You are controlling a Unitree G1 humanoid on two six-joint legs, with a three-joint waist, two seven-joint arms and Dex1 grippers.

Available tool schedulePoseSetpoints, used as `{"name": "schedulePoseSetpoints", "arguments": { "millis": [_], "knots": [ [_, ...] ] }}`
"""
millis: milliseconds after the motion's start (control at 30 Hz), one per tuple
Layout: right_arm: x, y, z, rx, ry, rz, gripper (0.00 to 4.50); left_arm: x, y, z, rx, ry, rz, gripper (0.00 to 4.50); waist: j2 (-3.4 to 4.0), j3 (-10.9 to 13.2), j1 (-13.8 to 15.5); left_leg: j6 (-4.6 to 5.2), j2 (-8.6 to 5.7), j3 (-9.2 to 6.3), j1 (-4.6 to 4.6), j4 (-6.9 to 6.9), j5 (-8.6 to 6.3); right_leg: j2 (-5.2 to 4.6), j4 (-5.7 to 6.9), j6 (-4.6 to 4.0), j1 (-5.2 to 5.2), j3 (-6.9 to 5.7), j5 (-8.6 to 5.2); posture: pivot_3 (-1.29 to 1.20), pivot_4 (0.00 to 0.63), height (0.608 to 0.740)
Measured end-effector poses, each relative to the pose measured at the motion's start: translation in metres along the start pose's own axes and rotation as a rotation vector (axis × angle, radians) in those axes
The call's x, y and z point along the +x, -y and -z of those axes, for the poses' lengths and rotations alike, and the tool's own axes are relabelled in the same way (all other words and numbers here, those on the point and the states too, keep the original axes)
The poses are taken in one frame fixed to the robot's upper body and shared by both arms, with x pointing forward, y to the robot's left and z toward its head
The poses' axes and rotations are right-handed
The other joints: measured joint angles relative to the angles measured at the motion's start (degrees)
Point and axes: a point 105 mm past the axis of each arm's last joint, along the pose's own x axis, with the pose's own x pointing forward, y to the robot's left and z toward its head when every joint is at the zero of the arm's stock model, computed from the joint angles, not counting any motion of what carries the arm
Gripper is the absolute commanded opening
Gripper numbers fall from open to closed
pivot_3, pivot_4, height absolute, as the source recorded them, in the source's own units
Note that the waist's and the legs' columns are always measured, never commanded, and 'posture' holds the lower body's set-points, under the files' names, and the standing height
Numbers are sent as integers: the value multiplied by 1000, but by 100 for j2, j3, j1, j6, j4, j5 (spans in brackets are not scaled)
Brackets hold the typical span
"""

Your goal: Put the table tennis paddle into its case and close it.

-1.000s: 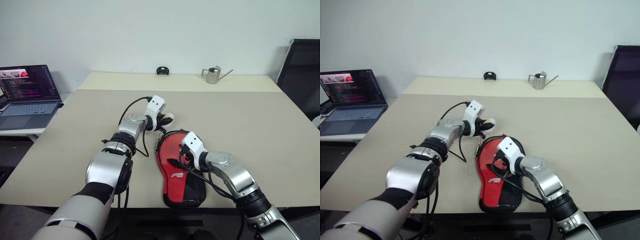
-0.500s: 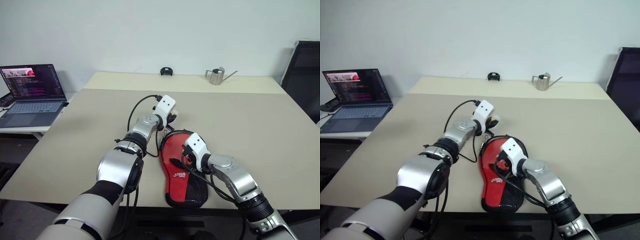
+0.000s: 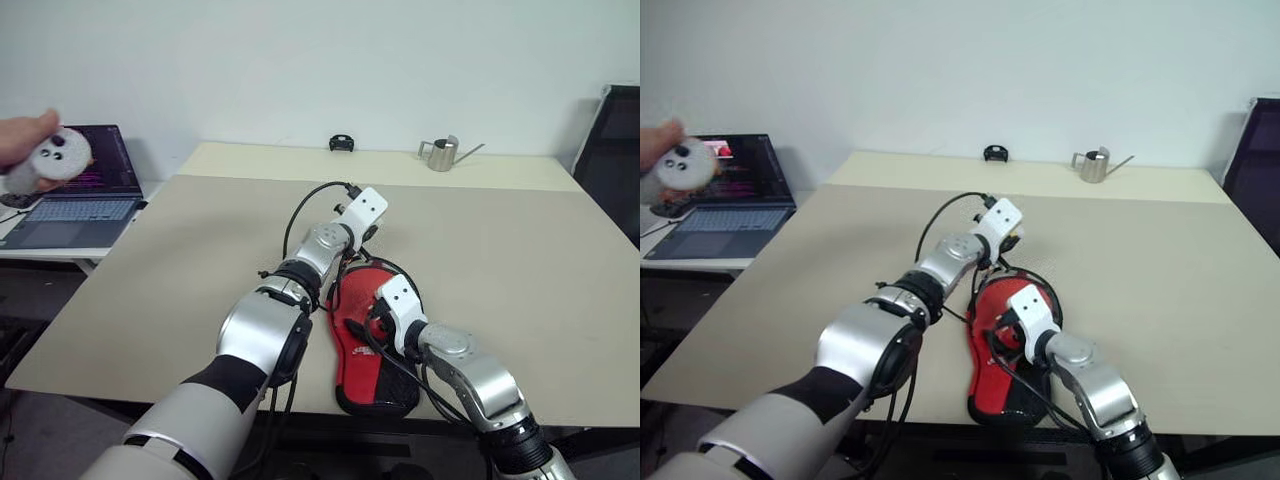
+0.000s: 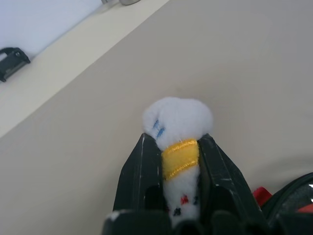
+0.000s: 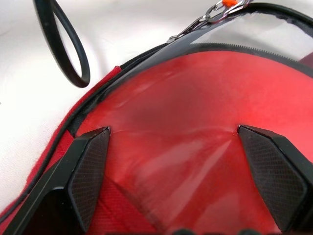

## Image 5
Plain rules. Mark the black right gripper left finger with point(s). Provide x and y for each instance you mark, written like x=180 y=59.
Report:
x=56 y=186

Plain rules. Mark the black and red paddle case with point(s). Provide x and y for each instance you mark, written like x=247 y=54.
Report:
x=111 y=76

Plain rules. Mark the red table tennis paddle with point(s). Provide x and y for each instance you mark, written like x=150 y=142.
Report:
x=195 y=85

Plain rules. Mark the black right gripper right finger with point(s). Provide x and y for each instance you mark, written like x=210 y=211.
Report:
x=281 y=176

